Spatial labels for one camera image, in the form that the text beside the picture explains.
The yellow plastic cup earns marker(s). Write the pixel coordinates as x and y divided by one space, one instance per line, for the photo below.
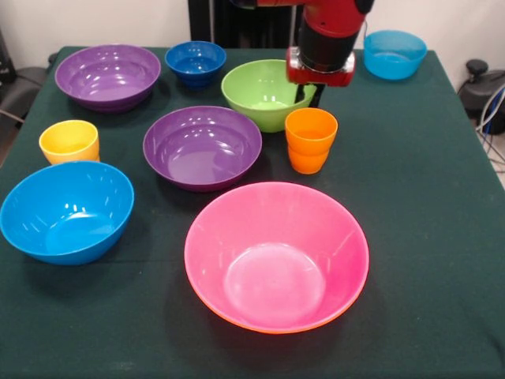
69 142

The light blue plastic cup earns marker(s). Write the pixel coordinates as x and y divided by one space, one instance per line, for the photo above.
394 59

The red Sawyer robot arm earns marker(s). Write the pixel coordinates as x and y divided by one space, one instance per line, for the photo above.
331 23

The pink plastic bowl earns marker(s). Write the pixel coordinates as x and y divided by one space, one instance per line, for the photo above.
276 221

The purple plastic bowl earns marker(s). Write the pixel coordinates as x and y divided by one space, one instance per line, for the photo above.
201 150
106 83

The orange plastic bowl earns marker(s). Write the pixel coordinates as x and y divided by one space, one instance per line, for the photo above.
276 332

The orange plastic cup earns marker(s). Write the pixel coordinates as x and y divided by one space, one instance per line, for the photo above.
309 154

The dark green table cloth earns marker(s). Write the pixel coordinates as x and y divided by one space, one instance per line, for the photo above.
414 237

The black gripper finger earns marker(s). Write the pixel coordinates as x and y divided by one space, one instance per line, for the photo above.
319 96
298 94

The green plastic bowl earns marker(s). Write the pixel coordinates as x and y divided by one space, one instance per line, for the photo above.
256 91

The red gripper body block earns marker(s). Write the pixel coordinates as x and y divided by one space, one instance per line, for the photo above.
319 79

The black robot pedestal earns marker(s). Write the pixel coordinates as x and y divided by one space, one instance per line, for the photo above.
244 27

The light blue plastic bowl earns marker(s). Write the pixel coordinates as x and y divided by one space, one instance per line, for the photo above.
67 213

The small dark blue bowl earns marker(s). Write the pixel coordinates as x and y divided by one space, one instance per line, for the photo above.
195 67

